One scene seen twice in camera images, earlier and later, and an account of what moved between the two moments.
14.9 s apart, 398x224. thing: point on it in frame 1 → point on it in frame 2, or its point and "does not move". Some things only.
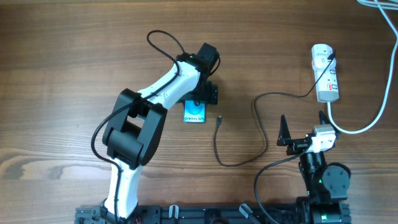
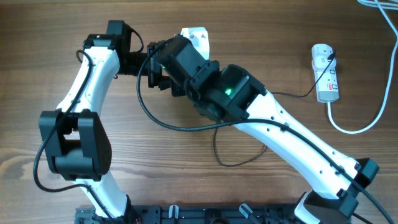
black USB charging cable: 259,122 does not move
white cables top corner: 392,4 does not move
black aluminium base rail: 195,214 does not move
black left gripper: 209,95 → 154,67
